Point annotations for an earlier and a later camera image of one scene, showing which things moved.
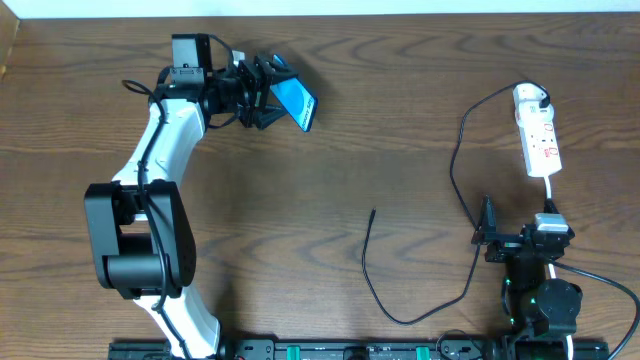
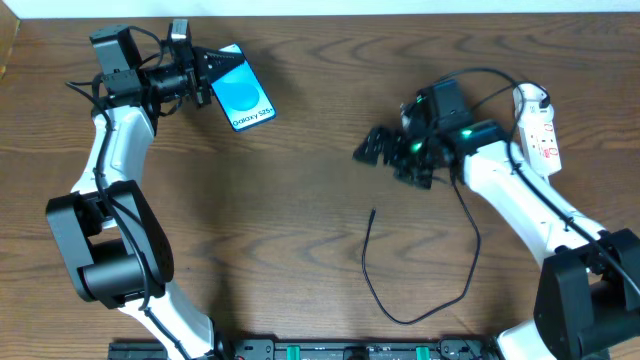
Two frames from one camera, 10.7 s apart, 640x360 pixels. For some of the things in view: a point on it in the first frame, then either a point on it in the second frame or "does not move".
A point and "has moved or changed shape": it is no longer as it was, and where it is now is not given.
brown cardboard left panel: (9, 30) does not move
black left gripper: (256, 92) -> (201, 78)
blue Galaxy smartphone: (297, 99) has moved or changed shape
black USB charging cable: (462, 289) does not move
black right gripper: (507, 240) -> (400, 154)
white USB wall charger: (527, 109) does not move
